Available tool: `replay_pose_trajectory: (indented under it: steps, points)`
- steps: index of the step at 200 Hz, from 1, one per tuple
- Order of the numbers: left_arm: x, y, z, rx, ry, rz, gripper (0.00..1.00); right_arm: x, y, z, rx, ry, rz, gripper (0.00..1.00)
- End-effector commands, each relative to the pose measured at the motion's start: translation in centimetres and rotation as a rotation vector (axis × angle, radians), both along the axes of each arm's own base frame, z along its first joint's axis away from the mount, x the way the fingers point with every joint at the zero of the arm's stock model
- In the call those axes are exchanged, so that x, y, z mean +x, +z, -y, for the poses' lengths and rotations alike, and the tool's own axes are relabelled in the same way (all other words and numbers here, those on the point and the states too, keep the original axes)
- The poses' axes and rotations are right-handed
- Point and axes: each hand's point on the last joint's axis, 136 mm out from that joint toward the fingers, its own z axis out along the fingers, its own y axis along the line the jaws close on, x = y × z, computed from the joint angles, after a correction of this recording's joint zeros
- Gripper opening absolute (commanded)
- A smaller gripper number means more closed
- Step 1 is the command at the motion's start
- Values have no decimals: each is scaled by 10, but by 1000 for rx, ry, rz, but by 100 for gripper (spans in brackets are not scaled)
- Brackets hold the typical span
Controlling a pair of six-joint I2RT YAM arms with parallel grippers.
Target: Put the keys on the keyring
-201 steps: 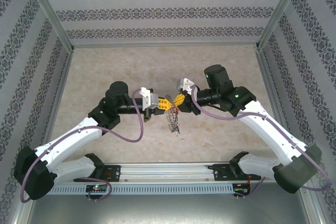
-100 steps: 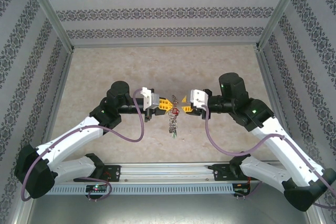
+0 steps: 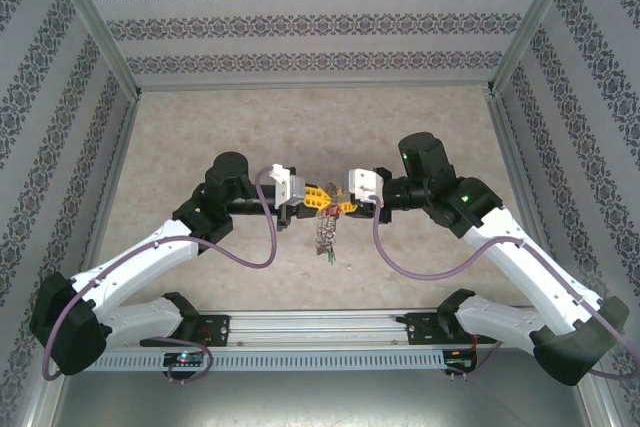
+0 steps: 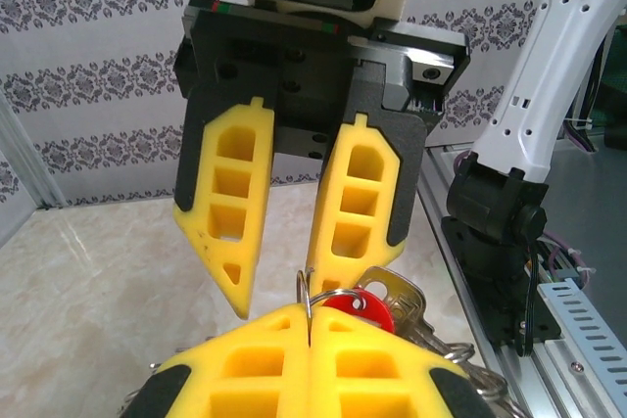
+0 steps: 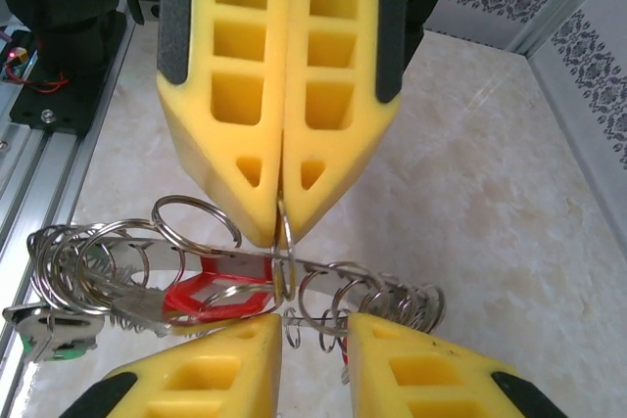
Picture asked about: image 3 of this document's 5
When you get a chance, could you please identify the aluminium frame side rail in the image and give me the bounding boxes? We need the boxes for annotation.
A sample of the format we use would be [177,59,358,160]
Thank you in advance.
[19,94,144,427]
[487,91,624,427]

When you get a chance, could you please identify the perforated grey cable duct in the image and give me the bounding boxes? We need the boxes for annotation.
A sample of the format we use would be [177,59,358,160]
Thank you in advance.
[94,348,447,374]

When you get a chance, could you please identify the small circuit board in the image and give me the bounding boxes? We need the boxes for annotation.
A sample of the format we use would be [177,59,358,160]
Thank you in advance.
[443,352,479,372]
[163,351,206,369]

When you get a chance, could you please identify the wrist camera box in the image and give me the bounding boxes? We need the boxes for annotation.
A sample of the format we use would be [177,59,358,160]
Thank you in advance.
[346,166,387,207]
[267,162,307,209]

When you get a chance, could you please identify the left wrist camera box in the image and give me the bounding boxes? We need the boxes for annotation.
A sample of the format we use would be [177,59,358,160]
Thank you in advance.
[267,162,307,209]

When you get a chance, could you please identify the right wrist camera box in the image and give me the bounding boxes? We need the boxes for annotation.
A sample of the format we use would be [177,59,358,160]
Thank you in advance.
[346,166,387,207]

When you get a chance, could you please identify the aluminium frame post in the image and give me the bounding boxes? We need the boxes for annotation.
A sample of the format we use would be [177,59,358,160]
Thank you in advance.
[485,0,586,97]
[38,0,145,99]

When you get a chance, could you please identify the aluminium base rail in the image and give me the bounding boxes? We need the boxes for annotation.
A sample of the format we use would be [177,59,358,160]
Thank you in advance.
[139,310,501,348]

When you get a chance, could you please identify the brushed metal panel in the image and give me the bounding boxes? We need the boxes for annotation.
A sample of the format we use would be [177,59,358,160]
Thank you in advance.
[49,370,599,427]

